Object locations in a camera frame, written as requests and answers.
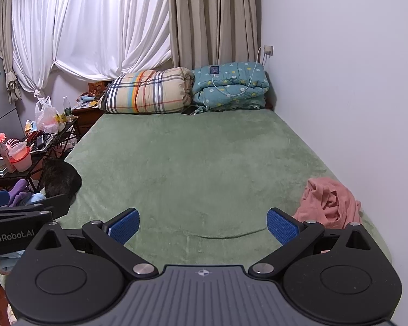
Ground black cat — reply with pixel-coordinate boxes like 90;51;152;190
41;159;83;205

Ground grey refrigerator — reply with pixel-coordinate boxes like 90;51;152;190
0;54;21;136

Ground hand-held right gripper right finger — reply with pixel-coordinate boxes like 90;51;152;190
248;207;383;278

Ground black folding table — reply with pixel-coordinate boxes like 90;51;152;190
24;117;79;184

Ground pink sweater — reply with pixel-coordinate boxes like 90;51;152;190
292;177;363;230

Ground wide beige curtain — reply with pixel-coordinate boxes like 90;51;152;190
168;0;262;72

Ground white sheer curtain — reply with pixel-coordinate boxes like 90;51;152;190
12;0;172;97

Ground pink plastic bucket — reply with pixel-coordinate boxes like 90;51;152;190
8;142;33;173

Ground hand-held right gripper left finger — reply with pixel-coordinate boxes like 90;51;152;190
25;207;160;279

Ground purple cloth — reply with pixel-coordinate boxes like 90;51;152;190
7;179;31;208

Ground teal floral quilt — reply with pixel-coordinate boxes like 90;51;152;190
191;61;271;111

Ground green fleece bed blanket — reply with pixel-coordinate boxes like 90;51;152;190
54;110;393;269

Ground wooden nightstand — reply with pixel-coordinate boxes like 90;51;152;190
71;104;104;136

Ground orange patterned box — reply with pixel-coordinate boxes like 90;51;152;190
88;81;106;96

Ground tied narrow beige curtain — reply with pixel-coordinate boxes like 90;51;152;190
0;0;23;104

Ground white charging cable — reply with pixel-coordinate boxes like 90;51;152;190
211;46;269;98

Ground white plastic bag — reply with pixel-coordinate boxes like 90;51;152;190
35;96;60;134

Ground plaid rolled quilt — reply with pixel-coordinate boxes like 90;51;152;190
98;67;195;114

